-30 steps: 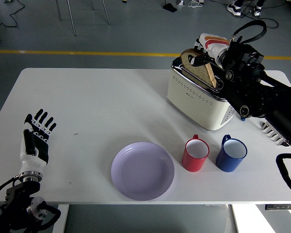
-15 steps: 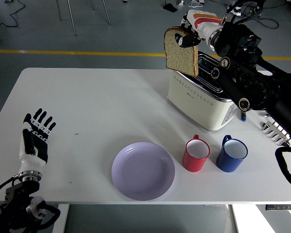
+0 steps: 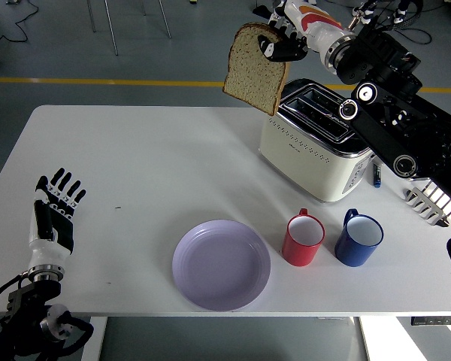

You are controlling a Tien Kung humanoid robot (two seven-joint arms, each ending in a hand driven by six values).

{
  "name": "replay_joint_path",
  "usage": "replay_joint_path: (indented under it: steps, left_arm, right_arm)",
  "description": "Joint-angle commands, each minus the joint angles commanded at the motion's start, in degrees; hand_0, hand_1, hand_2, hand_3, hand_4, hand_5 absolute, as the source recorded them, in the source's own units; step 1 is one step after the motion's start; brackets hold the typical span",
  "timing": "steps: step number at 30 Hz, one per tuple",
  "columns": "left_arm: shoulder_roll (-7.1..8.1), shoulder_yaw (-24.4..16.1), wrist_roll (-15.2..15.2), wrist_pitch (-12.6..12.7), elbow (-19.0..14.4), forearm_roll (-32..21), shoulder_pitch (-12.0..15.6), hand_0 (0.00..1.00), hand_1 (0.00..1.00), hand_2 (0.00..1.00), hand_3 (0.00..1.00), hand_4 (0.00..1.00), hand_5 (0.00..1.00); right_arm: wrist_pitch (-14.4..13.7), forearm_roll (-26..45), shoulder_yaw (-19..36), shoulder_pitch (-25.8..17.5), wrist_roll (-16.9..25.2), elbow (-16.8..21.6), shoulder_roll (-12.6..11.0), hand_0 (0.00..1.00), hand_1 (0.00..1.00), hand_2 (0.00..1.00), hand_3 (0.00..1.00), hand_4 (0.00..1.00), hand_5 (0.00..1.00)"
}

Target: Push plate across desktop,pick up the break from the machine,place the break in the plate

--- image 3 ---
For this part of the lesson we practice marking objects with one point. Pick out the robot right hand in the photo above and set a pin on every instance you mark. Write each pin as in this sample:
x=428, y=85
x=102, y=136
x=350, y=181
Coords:
x=315, y=26

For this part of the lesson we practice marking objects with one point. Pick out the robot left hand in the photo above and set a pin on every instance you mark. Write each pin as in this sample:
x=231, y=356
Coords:
x=60, y=233

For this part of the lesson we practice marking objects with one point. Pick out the brown bread slice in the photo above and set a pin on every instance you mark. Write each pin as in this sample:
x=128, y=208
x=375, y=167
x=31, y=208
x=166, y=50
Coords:
x=252, y=71

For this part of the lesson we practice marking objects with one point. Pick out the purple plate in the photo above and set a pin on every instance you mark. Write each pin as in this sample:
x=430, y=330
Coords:
x=221, y=265

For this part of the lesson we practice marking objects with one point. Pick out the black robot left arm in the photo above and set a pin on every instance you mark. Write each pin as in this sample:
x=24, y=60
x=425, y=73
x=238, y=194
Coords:
x=34, y=289

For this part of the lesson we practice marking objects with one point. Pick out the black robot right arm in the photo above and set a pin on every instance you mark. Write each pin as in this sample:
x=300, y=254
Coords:
x=383, y=131

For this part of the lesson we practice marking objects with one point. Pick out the black foot pedal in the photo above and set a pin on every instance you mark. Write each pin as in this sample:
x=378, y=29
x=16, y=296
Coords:
x=261, y=10

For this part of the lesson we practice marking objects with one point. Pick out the person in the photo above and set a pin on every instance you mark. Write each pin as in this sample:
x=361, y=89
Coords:
x=399, y=17

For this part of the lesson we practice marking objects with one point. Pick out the white table leg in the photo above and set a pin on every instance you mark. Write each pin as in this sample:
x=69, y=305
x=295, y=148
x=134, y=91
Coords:
x=94, y=338
x=364, y=338

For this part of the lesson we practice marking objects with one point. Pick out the cream and chrome toaster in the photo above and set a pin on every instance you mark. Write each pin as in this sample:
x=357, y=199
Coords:
x=304, y=165

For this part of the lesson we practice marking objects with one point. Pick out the blue marker pen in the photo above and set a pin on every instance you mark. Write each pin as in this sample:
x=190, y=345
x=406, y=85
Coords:
x=377, y=178

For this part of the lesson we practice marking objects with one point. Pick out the silver metal toast rack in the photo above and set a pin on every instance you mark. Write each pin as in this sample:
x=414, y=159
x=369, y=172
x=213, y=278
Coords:
x=417, y=203

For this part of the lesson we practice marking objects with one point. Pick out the metal-legged chair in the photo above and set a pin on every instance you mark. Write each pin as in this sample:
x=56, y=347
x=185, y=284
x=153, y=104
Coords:
x=111, y=28

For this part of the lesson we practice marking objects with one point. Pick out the red mug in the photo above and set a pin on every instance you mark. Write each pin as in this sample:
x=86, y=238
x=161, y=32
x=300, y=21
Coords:
x=297, y=253

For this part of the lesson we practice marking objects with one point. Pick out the blue mug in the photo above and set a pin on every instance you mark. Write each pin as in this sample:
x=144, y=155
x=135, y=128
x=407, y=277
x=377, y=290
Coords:
x=353, y=255

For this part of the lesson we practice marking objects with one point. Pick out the black table control panel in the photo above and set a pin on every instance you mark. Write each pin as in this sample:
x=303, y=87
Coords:
x=436, y=321

